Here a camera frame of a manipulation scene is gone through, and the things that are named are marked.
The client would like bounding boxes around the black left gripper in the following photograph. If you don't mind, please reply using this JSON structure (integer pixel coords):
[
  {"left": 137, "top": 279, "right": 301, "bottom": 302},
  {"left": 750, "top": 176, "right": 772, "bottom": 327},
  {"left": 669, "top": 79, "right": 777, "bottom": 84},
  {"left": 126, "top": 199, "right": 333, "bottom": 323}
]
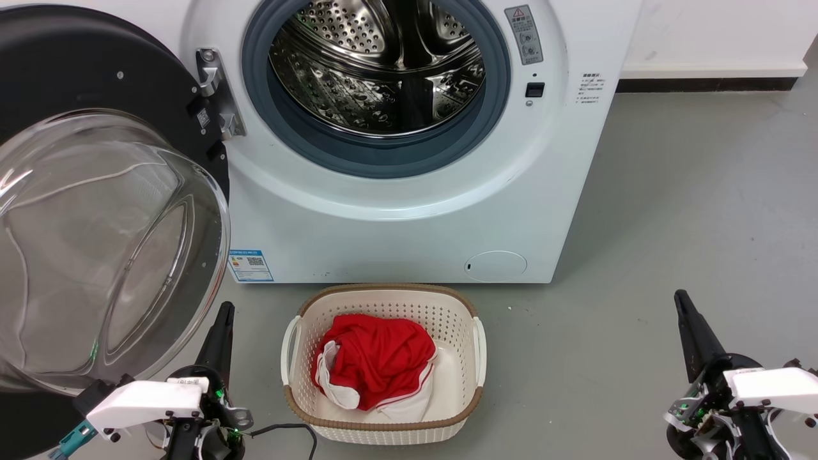
[{"left": 163, "top": 302, "right": 254, "bottom": 460}]

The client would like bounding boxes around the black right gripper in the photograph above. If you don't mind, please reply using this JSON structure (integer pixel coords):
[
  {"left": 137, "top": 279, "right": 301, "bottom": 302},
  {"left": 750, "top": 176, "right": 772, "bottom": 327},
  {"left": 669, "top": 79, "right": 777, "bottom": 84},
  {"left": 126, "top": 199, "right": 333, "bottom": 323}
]
[{"left": 663, "top": 289, "right": 790, "bottom": 460}]

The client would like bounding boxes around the black round glass washer door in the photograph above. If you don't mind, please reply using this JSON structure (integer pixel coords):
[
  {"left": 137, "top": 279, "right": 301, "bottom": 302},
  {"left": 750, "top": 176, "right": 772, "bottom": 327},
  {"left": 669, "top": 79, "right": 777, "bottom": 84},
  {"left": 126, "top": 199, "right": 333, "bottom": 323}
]
[{"left": 0, "top": 3, "right": 232, "bottom": 460}]

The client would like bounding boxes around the white front-load washing machine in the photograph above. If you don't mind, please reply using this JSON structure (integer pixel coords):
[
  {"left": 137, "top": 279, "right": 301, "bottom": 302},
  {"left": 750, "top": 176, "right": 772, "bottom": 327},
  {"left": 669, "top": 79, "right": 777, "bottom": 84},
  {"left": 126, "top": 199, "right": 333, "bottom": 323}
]
[{"left": 137, "top": 0, "right": 643, "bottom": 284}]

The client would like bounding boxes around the metal door hinge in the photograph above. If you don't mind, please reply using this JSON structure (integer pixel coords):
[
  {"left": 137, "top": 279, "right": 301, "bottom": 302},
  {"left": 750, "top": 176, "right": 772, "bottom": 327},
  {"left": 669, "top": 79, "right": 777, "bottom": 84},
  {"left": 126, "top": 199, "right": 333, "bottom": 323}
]
[{"left": 195, "top": 47, "right": 247, "bottom": 142}]

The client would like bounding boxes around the blue energy label sticker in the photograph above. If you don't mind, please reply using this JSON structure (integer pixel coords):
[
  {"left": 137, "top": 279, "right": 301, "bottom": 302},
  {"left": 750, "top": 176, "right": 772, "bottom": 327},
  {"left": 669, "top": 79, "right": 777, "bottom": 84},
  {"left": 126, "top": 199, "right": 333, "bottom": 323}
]
[{"left": 228, "top": 249, "right": 274, "bottom": 283}]

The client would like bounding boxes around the red and white garment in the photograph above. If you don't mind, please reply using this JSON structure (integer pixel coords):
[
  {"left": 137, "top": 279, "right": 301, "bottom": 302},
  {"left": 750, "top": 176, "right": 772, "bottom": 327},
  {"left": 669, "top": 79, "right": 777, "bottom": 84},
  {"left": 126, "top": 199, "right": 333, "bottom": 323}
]
[{"left": 311, "top": 313, "right": 439, "bottom": 422}]

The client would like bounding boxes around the cream perforated laundry basket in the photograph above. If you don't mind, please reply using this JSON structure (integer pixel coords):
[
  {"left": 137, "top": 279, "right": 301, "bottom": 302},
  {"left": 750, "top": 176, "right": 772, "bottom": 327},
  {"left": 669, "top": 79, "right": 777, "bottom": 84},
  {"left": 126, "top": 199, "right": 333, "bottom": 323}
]
[{"left": 280, "top": 284, "right": 488, "bottom": 446}]

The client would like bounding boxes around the round white filter cover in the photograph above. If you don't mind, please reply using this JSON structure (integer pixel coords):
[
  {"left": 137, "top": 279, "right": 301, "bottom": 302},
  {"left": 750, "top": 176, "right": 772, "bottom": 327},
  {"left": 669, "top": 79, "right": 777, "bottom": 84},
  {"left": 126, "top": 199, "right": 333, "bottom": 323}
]
[{"left": 464, "top": 250, "right": 529, "bottom": 283}]

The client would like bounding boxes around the small printed text sticker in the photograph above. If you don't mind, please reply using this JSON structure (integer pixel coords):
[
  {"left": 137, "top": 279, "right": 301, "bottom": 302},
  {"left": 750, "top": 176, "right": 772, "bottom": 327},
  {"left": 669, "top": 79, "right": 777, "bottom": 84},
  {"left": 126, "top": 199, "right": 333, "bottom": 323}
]
[{"left": 577, "top": 72, "right": 605, "bottom": 106}]

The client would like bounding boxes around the grey warning label sticker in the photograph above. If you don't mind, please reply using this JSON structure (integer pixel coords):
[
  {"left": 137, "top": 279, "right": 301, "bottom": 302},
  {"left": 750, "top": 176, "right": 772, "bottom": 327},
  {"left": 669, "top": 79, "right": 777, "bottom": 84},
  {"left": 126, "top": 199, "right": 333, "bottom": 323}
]
[{"left": 504, "top": 5, "right": 544, "bottom": 66}]

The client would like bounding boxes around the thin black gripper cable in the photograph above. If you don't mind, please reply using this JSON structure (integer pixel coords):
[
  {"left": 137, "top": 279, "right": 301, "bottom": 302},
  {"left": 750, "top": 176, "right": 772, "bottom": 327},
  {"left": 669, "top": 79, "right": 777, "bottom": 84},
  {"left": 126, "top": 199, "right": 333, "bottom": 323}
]
[{"left": 249, "top": 423, "right": 318, "bottom": 460}]

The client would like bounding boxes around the teal cable connector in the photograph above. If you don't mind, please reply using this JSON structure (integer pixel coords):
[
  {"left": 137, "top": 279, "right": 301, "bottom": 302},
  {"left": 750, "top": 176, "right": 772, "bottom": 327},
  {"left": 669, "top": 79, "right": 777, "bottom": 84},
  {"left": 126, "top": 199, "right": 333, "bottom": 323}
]
[{"left": 48, "top": 425, "right": 98, "bottom": 460}]

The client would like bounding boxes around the thick white floor cable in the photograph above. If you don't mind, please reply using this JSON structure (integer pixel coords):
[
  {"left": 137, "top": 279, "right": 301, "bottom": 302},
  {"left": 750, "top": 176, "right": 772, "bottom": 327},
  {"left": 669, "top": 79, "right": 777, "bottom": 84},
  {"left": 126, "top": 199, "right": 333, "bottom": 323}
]
[{"left": 10, "top": 161, "right": 168, "bottom": 213}]

